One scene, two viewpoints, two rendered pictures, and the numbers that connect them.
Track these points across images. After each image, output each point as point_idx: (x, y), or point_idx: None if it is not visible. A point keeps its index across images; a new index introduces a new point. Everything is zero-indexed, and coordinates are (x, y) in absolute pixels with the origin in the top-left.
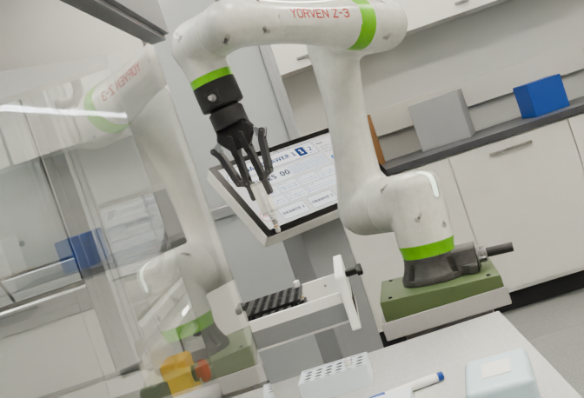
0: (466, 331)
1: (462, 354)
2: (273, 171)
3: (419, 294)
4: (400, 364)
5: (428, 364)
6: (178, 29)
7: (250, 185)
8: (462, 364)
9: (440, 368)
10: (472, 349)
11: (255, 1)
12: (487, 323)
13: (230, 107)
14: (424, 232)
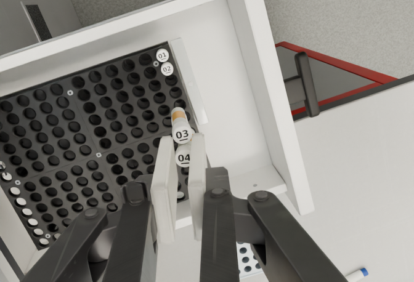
0: (385, 137)
1: (380, 214)
2: (268, 192)
3: None
4: (316, 204)
5: (347, 221)
6: None
7: (162, 244)
8: (380, 240)
9: (359, 239)
10: (390, 205)
11: None
12: (409, 125)
13: None
14: None
